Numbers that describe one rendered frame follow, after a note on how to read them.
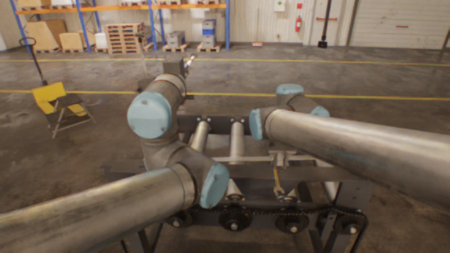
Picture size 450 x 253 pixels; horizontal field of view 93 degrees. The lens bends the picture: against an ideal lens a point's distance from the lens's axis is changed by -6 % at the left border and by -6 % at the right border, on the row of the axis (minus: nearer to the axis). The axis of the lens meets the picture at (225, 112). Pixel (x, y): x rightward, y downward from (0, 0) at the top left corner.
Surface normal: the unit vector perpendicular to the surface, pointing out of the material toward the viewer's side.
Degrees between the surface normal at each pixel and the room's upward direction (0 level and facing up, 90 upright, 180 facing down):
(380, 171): 97
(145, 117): 85
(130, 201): 44
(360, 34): 90
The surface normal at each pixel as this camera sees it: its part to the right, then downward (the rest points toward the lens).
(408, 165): -0.94, -0.18
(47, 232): 0.66, -0.51
